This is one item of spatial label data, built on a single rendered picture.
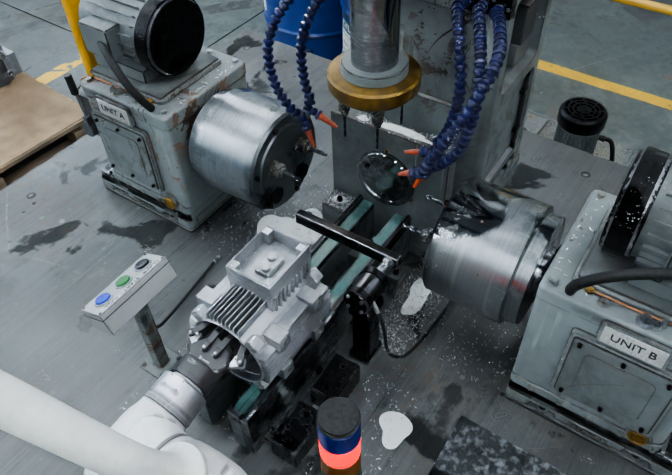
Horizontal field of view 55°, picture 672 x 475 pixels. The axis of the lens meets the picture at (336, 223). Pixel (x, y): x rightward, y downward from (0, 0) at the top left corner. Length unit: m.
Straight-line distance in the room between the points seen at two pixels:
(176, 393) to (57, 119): 2.49
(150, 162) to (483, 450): 0.99
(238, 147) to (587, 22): 3.24
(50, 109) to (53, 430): 2.76
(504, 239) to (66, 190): 1.25
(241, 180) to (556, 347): 0.73
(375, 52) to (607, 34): 3.19
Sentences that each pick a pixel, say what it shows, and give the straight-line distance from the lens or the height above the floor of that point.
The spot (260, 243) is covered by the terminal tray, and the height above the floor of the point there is 1.12.
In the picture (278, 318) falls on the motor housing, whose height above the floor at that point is 1.07.
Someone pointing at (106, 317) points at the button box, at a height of 1.07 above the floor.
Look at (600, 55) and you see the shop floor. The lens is 4.08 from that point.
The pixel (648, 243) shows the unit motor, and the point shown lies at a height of 1.28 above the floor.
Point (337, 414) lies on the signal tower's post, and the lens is 0.90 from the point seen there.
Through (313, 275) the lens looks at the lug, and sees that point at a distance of 1.21.
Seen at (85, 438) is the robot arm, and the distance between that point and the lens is 0.90.
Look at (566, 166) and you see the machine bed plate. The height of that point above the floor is 0.80.
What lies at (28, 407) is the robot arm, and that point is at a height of 1.31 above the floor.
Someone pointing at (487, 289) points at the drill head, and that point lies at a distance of 1.23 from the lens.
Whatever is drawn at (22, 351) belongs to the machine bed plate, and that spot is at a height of 0.80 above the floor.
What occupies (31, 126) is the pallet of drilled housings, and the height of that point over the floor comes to 0.15.
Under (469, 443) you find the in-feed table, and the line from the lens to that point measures 1.23.
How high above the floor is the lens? 2.02
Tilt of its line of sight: 46 degrees down
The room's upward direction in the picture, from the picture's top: 2 degrees counter-clockwise
